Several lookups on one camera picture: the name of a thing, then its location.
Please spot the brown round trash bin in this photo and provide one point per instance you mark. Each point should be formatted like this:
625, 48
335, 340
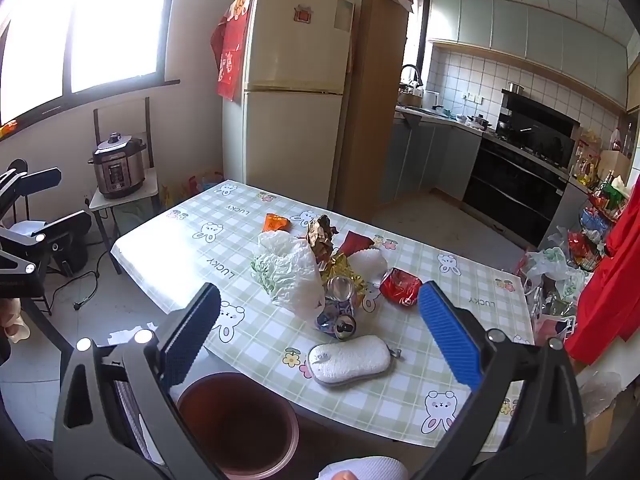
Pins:
235, 420

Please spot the crushed dark drink can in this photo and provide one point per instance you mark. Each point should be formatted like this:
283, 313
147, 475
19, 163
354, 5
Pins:
345, 329

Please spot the crumpled brown foil wrapper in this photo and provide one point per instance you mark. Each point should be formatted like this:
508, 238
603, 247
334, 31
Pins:
322, 240

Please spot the red apron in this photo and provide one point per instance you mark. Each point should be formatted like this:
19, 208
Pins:
615, 285

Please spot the cooking pots with lids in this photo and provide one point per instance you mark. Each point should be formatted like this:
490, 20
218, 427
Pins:
477, 122

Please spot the white plastic bag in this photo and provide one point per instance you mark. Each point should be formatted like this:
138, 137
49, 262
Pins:
290, 270

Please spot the white plastic bags pile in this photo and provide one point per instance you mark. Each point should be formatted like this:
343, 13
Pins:
550, 270

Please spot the grey lower kitchen cabinets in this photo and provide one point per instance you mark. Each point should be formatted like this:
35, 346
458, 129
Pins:
425, 155

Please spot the dark red flat packet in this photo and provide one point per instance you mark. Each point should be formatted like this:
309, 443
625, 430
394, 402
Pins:
355, 242

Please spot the black floor appliance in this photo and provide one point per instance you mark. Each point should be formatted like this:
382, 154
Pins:
70, 255

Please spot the black integrated stove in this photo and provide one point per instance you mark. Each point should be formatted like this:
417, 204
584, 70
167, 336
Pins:
520, 190

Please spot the pink blue snack bag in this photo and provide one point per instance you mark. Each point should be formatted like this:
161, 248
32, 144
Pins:
340, 290

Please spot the crushed red drink can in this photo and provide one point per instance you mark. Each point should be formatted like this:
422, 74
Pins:
400, 287

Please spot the cream two-door refrigerator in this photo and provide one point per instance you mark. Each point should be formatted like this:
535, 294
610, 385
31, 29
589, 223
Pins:
290, 110

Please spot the black folding chair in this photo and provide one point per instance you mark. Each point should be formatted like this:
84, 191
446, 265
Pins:
17, 165

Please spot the red fridge magnet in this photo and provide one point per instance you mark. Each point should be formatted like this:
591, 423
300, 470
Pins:
302, 12

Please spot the steel pot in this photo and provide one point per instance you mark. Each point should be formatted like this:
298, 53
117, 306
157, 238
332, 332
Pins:
515, 88

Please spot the dark wooden chair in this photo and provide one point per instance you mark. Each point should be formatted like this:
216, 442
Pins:
145, 192

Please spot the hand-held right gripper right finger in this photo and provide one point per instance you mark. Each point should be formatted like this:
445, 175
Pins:
450, 332

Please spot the white kettle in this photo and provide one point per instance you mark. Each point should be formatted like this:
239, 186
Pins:
431, 99

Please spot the person's fleece trouser leg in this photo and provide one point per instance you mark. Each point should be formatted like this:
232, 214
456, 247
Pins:
370, 470

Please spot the white textured zip pouch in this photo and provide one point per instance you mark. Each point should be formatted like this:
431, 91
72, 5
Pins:
350, 360

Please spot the orange snack packet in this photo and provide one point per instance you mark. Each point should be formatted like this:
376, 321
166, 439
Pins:
276, 222

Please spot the white foam fruit net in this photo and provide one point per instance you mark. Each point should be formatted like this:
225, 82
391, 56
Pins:
367, 267

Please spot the kitchen faucet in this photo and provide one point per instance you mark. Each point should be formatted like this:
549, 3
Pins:
412, 72

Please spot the person's left hand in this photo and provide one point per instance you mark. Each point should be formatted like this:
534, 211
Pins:
12, 322

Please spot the red hanging banner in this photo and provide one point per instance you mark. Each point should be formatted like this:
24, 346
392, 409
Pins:
232, 60

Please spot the condiment bottles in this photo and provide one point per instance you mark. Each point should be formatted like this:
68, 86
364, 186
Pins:
590, 160

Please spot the gold foil wrapper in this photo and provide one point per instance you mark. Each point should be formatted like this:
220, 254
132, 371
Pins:
345, 265

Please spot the cardboard box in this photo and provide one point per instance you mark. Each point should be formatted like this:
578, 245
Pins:
600, 427

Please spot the window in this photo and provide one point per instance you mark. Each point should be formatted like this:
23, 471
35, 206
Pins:
75, 25

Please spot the pale upper kitchen cabinets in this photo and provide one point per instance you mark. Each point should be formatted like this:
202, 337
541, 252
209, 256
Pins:
525, 35

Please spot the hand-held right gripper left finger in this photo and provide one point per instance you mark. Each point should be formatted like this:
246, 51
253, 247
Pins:
192, 330

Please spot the colourful plastic bags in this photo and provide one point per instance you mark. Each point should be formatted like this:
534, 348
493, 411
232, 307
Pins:
200, 187

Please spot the silver black pressure cooker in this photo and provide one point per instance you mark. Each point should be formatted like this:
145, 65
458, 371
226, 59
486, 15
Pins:
117, 170

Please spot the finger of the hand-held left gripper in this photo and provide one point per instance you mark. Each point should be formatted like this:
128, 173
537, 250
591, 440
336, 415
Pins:
35, 181
60, 225

